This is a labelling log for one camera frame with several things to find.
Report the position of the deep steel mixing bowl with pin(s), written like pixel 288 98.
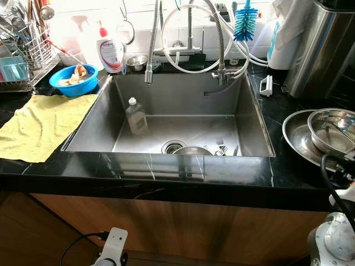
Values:
pixel 330 130

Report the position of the large shallow steel pan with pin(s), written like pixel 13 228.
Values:
pixel 294 133

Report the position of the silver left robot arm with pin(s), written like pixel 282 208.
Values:
pixel 99 262

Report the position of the wooden cabinet front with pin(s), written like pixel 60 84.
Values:
pixel 194 233

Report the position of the tall stainless steel canister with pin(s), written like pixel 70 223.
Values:
pixel 321 55

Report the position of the steel drain strainer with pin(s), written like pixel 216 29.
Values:
pixel 173 147

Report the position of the steel fork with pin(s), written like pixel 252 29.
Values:
pixel 221 145

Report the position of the clear plastic bottle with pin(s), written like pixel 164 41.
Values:
pixel 137 119

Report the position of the white jug with blue label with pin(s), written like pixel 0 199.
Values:
pixel 285 44

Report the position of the yellow cloth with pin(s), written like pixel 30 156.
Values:
pixel 39 127

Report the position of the stainless steel sink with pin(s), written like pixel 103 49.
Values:
pixel 183 100

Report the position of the blue plastic bowl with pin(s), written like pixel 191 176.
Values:
pixel 75 90

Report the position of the blue bottle brush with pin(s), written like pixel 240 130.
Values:
pixel 245 25

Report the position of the dark green sponge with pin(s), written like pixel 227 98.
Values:
pixel 194 62

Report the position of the brown food scraps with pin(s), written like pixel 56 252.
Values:
pixel 80 72

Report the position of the white red-capped soap bottle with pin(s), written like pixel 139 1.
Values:
pixel 110 55

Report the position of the chrome tap pipe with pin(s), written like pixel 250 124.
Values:
pixel 189 27

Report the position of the chrome spring neck faucet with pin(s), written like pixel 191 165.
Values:
pixel 152 44

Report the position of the light blue cup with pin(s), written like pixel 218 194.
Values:
pixel 14 69

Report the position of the steel ladle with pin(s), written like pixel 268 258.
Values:
pixel 47 11

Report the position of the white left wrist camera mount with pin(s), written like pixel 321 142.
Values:
pixel 113 241

